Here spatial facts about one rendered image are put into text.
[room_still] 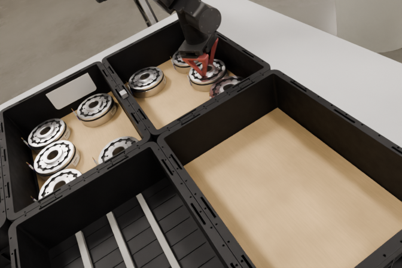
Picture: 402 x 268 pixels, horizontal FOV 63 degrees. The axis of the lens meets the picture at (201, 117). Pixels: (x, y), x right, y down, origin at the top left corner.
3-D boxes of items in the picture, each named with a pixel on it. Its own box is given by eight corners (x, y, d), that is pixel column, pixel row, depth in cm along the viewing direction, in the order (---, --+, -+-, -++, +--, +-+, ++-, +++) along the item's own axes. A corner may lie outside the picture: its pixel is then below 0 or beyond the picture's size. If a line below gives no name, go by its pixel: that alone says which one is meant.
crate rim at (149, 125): (103, 66, 95) (99, 58, 94) (191, 20, 102) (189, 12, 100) (157, 145, 67) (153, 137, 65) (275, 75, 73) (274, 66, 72)
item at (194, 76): (184, 70, 92) (183, 69, 92) (216, 55, 93) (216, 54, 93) (197, 89, 85) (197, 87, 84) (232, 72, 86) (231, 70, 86)
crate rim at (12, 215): (2, 118, 89) (-4, 112, 87) (103, 66, 95) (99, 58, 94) (15, 230, 61) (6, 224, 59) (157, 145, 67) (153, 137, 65)
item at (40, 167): (33, 155, 83) (31, 154, 82) (70, 135, 84) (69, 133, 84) (37, 182, 75) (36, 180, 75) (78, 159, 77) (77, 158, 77)
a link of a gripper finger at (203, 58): (221, 64, 89) (213, 34, 82) (212, 82, 84) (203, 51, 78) (198, 64, 92) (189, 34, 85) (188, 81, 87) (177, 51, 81)
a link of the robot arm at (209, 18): (171, -38, 71) (146, -6, 72) (198, -28, 63) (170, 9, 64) (204, -2, 79) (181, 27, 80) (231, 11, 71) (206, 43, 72)
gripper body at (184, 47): (218, 33, 85) (210, 6, 80) (203, 57, 79) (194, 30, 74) (195, 33, 88) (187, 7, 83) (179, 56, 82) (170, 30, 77)
